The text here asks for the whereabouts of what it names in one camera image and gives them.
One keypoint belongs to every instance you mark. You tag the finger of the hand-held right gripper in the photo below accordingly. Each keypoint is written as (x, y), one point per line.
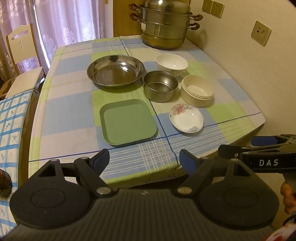
(230, 151)
(263, 140)

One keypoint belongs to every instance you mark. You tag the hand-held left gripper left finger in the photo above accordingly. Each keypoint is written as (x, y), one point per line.
(103, 160)

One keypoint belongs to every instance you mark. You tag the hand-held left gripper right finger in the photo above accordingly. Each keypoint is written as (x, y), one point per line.
(185, 160)

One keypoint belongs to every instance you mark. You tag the small floral ceramic plate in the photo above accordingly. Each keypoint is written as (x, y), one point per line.
(186, 120)

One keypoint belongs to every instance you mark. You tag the green square plastic plate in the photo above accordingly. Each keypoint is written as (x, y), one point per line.
(128, 122)

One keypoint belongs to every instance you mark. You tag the cream ribbed bowl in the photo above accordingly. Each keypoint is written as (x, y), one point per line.
(197, 91)

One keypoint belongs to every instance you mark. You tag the large stainless steel plate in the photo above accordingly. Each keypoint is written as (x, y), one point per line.
(115, 74)

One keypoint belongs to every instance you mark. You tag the white ceramic bowl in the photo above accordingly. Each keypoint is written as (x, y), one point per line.
(172, 62)

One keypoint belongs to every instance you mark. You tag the person's right hand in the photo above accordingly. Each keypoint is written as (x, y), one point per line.
(288, 197)

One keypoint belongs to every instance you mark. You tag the checked tablecloth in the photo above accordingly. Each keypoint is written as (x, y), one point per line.
(69, 104)

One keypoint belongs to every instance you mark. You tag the red white cloth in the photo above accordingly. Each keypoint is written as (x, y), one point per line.
(286, 235)

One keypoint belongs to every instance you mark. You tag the stainless steel bowl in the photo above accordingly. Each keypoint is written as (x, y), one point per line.
(160, 88)

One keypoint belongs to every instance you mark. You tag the blue patterned white cloth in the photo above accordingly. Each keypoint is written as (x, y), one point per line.
(11, 129)

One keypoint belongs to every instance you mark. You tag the dark round object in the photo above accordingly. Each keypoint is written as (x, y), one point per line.
(5, 183)

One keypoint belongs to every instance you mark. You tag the white wooden chair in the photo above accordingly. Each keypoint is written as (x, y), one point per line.
(25, 81)

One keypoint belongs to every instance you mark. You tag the stainless steel steamer pot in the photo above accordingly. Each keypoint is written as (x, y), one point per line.
(166, 25)

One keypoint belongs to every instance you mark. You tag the purple lace curtain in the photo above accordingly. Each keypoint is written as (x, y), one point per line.
(64, 20)

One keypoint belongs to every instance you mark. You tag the wooden panel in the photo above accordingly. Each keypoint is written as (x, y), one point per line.
(124, 16)

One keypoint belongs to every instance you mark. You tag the beige wall socket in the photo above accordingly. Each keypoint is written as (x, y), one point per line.
(261, 33)
(207, 5)
(217, 9)

